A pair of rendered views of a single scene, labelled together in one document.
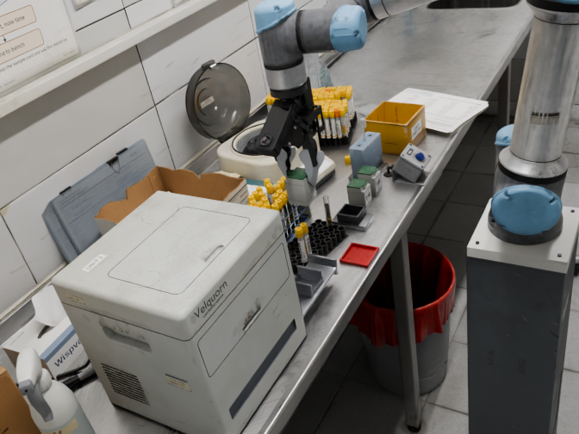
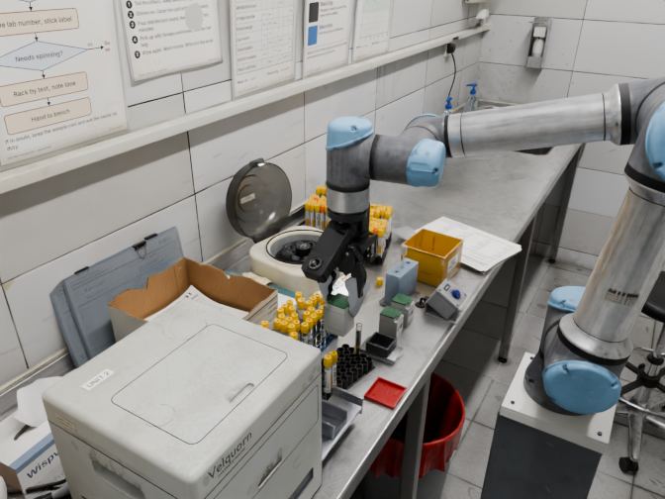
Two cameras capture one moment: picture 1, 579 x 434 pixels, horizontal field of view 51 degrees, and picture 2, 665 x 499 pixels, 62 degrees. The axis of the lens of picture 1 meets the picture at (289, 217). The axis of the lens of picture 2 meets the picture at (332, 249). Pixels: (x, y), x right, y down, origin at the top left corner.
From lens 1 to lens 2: 21 cm
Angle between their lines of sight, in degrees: 7
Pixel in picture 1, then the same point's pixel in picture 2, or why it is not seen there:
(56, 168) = (76, 246)
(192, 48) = (242, 143)
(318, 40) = (392, 170)
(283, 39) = (354, 161)
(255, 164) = (288, 272)
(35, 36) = (83, 105)
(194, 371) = not seen: outside the picture
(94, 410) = not seen: outside the picture
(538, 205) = (598, 386)
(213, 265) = (238, 410)
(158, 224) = (181, 341)
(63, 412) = not seen: outside the picture
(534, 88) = (617, 264)
